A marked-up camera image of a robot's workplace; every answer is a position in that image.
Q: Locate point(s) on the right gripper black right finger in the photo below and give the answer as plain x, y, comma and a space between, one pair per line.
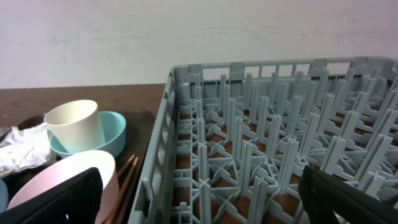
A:
323, 197

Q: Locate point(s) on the pink bowl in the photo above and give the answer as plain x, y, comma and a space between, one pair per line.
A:
70, 167

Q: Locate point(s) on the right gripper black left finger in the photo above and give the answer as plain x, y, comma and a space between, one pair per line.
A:
76, 200

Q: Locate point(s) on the cream plastic cup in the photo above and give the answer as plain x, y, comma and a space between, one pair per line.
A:
77, 125

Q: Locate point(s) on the light blue small bowl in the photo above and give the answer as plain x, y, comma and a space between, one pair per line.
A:
114, 128

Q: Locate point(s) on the white napkin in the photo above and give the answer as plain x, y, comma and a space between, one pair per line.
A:
26, 149

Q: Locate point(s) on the wooden chopstick right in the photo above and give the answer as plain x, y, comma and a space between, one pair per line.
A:
127, 192

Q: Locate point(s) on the grey dishwasher rack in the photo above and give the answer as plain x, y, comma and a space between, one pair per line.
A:
231, 140

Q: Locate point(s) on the brown serving tray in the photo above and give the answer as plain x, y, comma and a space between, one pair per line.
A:
138, 131

